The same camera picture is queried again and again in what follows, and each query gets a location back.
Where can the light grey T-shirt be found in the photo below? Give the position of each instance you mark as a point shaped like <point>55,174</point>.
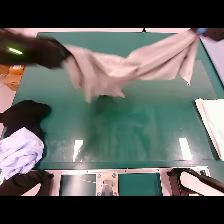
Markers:
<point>106,71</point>

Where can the black garment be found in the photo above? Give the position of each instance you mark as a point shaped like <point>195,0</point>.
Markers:
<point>23,115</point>

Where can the white garment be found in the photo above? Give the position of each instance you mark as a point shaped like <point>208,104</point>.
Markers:
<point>213,120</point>

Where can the light blue garment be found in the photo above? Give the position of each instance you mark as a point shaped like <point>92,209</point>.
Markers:
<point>18,151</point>

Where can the silver frame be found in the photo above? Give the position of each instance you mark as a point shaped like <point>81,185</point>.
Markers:
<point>106,181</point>

